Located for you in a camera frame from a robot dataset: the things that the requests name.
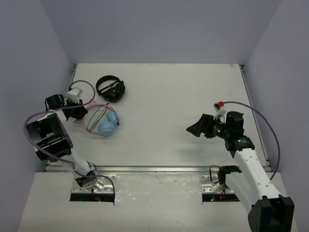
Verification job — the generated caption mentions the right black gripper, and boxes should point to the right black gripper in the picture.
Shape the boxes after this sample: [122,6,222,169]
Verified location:
[187,114,230,140]

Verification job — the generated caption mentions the thin black audio cable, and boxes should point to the thin black audio cable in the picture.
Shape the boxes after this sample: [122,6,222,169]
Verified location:
[86,103,121,133]

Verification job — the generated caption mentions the pink blue cat-ear headphones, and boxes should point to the pink blue cat-ear headphones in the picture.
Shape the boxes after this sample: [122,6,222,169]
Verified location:
[74,101,121,137]

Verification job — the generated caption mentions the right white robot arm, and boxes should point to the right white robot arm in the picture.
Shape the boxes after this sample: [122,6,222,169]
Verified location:
[186,111,295,232]

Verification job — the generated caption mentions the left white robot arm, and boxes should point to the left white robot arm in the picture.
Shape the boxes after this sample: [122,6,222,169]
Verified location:
[25,94,97,188]

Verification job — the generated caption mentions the black headphones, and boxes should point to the black headphones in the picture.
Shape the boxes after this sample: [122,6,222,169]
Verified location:
[96,75,126,103]

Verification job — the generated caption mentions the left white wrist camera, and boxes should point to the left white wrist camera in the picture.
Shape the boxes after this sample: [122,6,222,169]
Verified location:
[67,87,83,103]

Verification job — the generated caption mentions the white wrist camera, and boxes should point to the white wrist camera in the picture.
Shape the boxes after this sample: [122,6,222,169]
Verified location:
[67,87,83,103]
[213,101,226,117]

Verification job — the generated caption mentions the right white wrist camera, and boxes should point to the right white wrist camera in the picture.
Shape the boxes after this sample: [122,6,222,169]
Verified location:
[213,101,226,117]

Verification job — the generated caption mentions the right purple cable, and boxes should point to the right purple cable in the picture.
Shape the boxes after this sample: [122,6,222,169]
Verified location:
[222,101,282,181]

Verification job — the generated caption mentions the purple cable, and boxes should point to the purple cable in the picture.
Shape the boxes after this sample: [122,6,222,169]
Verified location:
[222,101,282,181]
[23,79,115,194]

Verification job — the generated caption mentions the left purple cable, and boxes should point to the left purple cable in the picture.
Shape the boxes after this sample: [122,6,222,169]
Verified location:
[23,79,115,194]

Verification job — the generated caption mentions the right metal mounting bracket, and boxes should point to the right metal mounting bracket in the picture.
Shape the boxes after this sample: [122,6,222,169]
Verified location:
[200,174,234,194]

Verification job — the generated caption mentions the metal mounting bracket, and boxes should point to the metal mounting bracket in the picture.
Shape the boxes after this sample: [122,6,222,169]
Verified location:
[200,174,234,194]
[71,176,116,197]

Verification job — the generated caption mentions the left metal mounting bracket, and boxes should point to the left metal mounting bracket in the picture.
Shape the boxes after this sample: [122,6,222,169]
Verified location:
[71,176,116,197]

